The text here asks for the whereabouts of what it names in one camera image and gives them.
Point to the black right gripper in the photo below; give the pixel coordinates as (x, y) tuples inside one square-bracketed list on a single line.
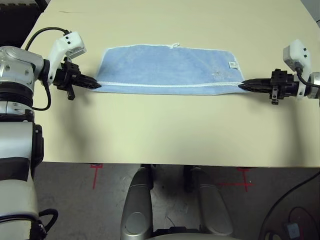
[(282, 85)]

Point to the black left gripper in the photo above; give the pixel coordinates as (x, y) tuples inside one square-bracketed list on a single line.
[(67, 76)]

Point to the light blue towel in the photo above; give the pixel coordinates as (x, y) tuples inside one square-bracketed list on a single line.
[(162, 67)]

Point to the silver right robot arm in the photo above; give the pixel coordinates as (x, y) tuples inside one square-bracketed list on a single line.
[(315, 82)]

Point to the black foam floor mat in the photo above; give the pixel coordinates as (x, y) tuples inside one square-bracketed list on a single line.
[(15, 25)]

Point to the red floor tape cross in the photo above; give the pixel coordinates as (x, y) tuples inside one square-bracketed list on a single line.
[(96, 175), (245, 183)]

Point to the grey left robot leg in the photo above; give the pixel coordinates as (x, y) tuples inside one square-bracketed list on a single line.
[(137, 200)]

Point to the grey robot leg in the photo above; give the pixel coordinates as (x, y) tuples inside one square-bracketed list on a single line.
[(137, 200), (212, 205)]

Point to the grey right robot leg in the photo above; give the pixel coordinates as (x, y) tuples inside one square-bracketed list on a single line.
[(212, 205)]

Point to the blue grey adapter box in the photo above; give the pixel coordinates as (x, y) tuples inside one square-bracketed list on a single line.
[(292, 230)]

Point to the grey robot waist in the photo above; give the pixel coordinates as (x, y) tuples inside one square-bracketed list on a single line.
[(187, 235)]

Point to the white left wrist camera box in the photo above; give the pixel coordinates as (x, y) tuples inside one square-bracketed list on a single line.
[(68, 43)]

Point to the black metal frame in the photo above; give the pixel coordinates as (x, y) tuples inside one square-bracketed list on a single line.
[(41, 3)]

